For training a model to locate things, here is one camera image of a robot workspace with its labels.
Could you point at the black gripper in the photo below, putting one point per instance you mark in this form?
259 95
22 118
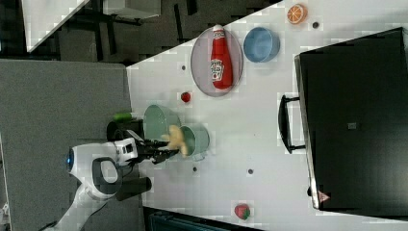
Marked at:
147 151

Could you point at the yellow plush peeled banana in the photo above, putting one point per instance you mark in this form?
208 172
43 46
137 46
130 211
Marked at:
175 140

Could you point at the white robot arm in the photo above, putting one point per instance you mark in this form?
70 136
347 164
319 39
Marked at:
99 169

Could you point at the green mug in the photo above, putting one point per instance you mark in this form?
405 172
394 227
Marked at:
197 140

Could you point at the black cylinder at table edge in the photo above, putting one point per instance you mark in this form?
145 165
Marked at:
133 187

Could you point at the green cylinder object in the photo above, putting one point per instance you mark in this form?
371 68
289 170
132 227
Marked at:
121 117

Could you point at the red toy strawberry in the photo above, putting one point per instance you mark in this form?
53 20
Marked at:
186 97
242 211

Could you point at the red plush ketchup bottle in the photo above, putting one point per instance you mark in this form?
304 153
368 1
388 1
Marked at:
221 65

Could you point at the grey round plate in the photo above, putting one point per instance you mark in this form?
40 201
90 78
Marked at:
201 61

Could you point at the blue bowl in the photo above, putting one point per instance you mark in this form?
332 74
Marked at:
261 45

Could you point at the toy orange slice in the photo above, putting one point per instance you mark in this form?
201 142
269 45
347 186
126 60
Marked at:
297 14

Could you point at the black toaster oven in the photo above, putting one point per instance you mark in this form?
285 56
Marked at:
353 104

